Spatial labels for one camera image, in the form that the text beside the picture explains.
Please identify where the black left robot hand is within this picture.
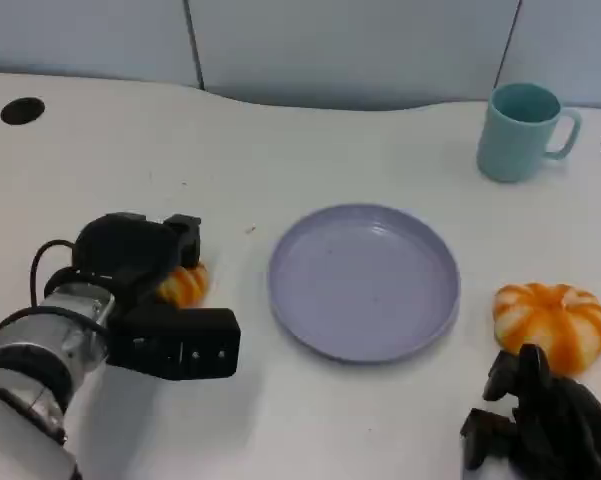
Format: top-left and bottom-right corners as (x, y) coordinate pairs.
(71, 212), (204, 307)

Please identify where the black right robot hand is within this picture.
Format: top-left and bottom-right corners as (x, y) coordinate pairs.
(459, 343), (601, 480)

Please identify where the orange white toy bread roll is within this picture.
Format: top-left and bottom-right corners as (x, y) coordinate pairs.
(156, 261), (211, 308)
(492, 282), (601, 377)

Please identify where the lilac plate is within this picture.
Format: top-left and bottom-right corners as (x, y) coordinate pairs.
(267, 202), (463, 365)

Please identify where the pale green mug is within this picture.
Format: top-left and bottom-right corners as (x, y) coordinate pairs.
(475, 82), (583, 184)

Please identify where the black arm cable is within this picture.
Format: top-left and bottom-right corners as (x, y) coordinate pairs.
(0, 238), (112, 361)

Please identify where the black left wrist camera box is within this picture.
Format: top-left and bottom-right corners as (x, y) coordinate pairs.
(106, 306), (242, 382)

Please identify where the black table cable hole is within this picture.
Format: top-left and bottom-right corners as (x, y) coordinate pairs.
(0, 96), (47, 127)

